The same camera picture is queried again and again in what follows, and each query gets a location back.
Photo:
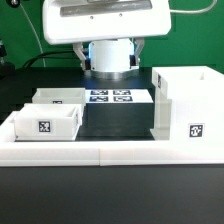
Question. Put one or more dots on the black stand left edge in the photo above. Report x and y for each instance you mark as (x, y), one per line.
(6, 68)

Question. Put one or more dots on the white drawer cabinet box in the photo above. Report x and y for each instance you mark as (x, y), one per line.
(189, 104)

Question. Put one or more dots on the white front drawer tray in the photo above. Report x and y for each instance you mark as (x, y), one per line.
(48, 122)

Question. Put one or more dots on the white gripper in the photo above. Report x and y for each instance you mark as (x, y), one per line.
(74, 21)

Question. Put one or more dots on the white drawer tray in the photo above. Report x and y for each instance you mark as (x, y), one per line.
(48, 122)
(60, 95)

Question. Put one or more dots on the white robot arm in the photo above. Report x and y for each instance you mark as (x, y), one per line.
(109, 58)

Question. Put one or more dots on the white U-shaped border frame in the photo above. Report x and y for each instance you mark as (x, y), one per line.
(109, 153)

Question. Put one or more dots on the white rear drawer tray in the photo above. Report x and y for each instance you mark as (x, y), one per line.
(60, 95)

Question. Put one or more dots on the white marker tag sheet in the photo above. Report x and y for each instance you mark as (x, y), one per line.
(117, 96)

